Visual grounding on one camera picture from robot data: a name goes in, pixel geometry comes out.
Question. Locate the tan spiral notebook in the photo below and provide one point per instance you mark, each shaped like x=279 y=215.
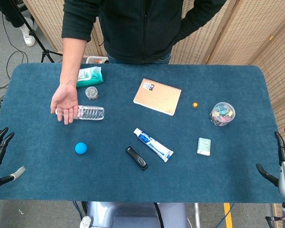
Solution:
x=158 y=96

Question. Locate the white blue toothpaste tube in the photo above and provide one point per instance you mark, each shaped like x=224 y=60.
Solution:
x=154 y=146

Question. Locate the person torso black jacket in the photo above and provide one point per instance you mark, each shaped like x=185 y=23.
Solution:
x=142 y=28

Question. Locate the white sneaker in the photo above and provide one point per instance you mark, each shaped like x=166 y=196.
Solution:
x=28 y=35

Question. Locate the blue table cloth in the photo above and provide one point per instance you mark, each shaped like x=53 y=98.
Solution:
x=142 y=180

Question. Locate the clear plastic water bottle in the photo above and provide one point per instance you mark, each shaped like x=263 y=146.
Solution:
x=91 y=112

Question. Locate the clear jar of binder clips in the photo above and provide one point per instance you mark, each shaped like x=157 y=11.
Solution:
x=222 y=114

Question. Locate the bystander leg black trousers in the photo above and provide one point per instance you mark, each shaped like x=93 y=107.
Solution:
x=12 y=14

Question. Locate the green pocket tissue pack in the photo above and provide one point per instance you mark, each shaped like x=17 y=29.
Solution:
x=203 y=146

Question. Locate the metal table leg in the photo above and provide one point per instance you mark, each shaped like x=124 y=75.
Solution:
x=197 y=215

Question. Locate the white basket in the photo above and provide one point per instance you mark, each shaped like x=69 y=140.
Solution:
x=95 y=59

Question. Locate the black tripod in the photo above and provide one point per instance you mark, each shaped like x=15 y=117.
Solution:
x=35 y=38

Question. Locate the green wet wipes pack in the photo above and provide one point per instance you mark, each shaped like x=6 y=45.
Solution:
x=90 y=76

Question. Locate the small clear jar silver contents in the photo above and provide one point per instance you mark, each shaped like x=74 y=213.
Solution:
x=92 y=93

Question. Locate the grey robot torso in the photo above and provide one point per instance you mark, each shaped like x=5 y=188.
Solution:
x=133 y=215

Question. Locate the person right bare hand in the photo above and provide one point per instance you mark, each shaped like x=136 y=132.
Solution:
x=65 y=99

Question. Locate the small yellow round cap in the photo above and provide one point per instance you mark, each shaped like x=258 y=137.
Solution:
x=195 y=104

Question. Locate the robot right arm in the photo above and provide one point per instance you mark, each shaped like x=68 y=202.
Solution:
x=283 y=217

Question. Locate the black stapler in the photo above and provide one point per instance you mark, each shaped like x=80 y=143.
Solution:
x=136 y=158

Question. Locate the person right bare forearm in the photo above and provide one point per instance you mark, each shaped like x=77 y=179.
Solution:
x=71 y=59

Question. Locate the woven folding screen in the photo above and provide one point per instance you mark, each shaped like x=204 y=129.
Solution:
x=251 y=28
x=52 y=28

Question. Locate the blue foam ball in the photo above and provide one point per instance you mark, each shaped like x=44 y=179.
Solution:
x=81 y=148

